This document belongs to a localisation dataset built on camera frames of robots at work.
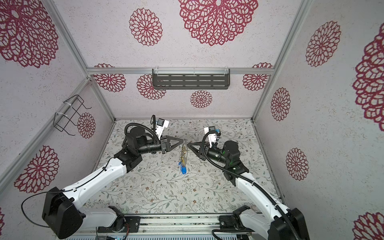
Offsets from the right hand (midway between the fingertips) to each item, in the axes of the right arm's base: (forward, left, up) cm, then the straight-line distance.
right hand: (188, 144), depth 66 cm
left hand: (+1, +3, -1) cm, 3 cm away
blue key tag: (-6, +2, -13) cm, 14 cm away
